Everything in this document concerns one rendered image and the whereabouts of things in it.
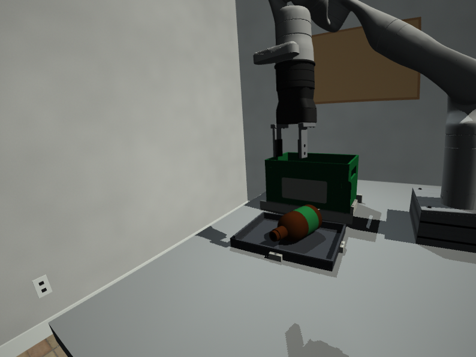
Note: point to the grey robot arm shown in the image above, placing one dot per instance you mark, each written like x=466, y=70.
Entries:
x=453, y=72

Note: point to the dark green crate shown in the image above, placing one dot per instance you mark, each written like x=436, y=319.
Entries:
x=326, y=181

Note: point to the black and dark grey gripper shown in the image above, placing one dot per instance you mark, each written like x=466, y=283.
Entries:
x=295, y=84

